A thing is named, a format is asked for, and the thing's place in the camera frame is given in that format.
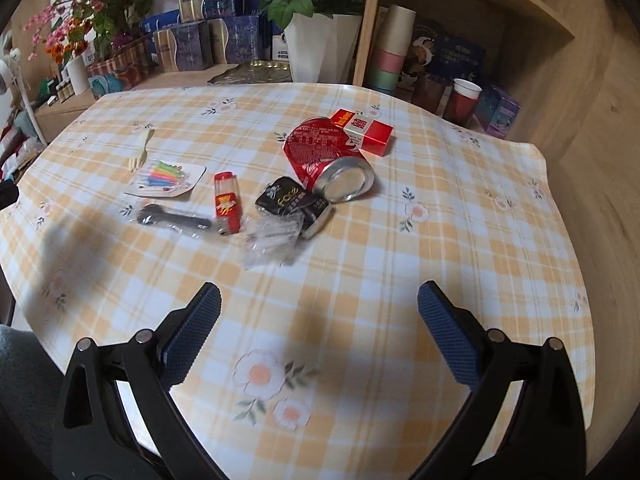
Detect wooden shelf unit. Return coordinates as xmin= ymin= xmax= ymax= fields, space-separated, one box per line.
xmin=352 ymin=0 xmax=576 ymax=131

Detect small purple box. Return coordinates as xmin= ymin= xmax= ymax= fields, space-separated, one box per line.
xmin=475 ymin=85 xmax=521 ymax=138

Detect striped wavy planter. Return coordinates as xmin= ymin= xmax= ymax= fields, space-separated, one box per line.
xmin=87 ymin=35 xmax=153 ymax=100

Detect white ribbed vase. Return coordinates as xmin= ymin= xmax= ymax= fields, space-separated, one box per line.
xmin=65 ymin=55 xmax=91 ymax=96

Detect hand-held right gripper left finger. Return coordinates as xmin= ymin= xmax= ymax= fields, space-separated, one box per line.
xmin=52 ymin=281 xmax=223 ymax=480

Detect colourful candles on card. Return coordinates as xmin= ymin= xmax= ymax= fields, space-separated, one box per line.
xmin=124 ymin=158 xmax=207 ymax=201

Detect cream plastic fork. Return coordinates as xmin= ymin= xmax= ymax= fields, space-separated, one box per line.
xmin=127 ymin=129 xmax=156 ymax=171

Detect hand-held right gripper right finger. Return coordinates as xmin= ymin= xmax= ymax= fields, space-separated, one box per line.
xmin=417 ymin=280 xmax=586 ymax=480

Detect flat blue box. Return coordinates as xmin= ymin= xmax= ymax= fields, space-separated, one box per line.
xmin=140 ymin=10 xmax=181 ymax=36

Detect crushed red soda can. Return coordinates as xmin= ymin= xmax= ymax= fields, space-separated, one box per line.
xmin=282 ymin=116 xmax=376 ymax=204

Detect red paper cup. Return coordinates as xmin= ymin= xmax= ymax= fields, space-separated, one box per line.
xmin=444 ymin=78 xmax=482 ymax=123

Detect wooden sideboard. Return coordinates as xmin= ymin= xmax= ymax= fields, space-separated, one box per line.
xmin=35 ymin=67 xmax=226 ymax=146

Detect blue picture box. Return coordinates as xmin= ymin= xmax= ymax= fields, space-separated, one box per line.
xmin=410 ymin=20 xmax=486 ymax=106

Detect white faceted vase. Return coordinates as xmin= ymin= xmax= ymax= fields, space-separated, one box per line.
xmin=284 ymin=12 xmax=363 ymax=83

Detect crumpled black box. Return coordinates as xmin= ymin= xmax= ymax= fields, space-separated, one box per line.
xmin=255 ymin=176 xmax=333 ymax=240

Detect yellow plaid tablecloth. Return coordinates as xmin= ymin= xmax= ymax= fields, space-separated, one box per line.
xmin=0 ymin=82 xmax=593 ymax=480

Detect black plastic spoon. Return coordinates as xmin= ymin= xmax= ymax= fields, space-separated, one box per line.
xmin=137 ymin=204 xmax=213 ymax=233

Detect red white cigarette pack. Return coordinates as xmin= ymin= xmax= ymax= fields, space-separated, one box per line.
xmin=330 ymin=108 xmax=394 ymax=157

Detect stack of pastel paper cups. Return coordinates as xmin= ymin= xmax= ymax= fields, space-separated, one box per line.
xmin=367 ymin=5 xmax=416 ymax=93

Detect white desk fan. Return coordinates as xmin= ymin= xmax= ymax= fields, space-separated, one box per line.
xmin=0 ymin=47 xmax=48 ymax=146

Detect blue white box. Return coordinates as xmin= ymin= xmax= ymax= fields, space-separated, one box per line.
xmin=271 ymin=20 xmax=293 ymax=61

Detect orange flowers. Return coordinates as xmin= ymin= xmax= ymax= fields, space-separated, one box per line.
xmin=45 ymin=17 xmax=88 ymax=66

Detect golden tray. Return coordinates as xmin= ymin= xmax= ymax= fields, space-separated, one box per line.
xmin=207 ymin=60 xmax=293 ymax=86

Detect clear plastic wrapper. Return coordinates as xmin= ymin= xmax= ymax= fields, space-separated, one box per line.
xmin=240 ymin=212 xmax=306 ymax=266

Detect row of small brown bottles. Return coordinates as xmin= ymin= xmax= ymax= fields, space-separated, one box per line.
xmin=45 ymin=72 xmax=76 ymax=106

